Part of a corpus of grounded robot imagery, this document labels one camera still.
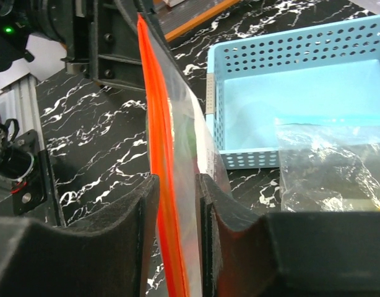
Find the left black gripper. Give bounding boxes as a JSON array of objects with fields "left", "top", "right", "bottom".
[{"left": 61, "top": 1, "right": 169, "bottom": 91}]

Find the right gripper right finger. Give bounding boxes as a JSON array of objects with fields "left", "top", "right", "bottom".
[{"left": 196, "top": 174, "right": 380, "bottom": 296}]

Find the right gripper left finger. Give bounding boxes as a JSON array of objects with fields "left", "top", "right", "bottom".
[{"left": 0, "top": 174, "right": 160, "bottom": 296}]

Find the blue zip clear bag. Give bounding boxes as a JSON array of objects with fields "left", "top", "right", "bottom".
[{"left": 275, "top": 116, "right": 380, "bottom": 212}]

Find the red zip clear bag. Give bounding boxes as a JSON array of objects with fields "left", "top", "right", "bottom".
[{"left": 137, "top": 14, "right": 231, "bottom": 296}]

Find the light blue plastic basket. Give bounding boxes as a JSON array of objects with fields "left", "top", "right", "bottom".
[{"left": 206, "top": 15, "right": 380, "bottom": 170}]

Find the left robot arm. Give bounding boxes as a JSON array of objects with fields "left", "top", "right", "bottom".
[{"left": 0, "top": 0, "right": 171, "bottom": 91}]

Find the orange wooden rack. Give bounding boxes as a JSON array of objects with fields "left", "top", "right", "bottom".
[{"left": 165, "top": 0, "right": 240, "bottom": 41}]

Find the black base bar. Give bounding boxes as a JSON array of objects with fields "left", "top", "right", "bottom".
[{"left": 0, "top": 118, "right": 66, "bottom": 227}]

